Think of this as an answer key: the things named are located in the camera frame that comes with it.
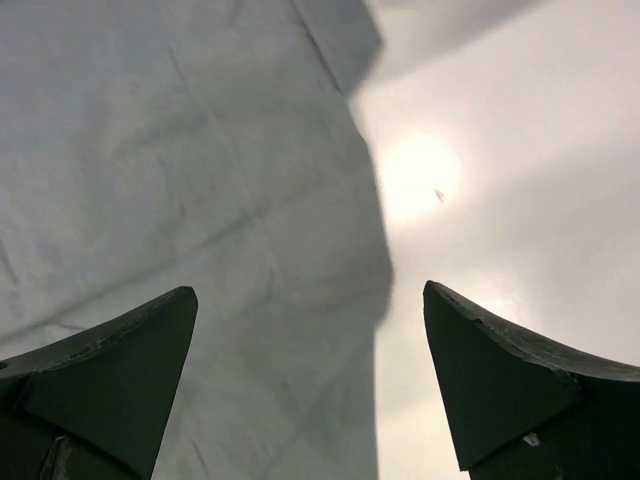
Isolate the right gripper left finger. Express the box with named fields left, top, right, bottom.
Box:
left=1, top=286, right=197, bottom=479

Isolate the grey long sleeve shirt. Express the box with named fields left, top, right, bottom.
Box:
left=1, top=1, right=393, bottom=479

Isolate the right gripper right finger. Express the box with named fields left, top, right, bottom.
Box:
left=424, top=281, right=639, bottom=480

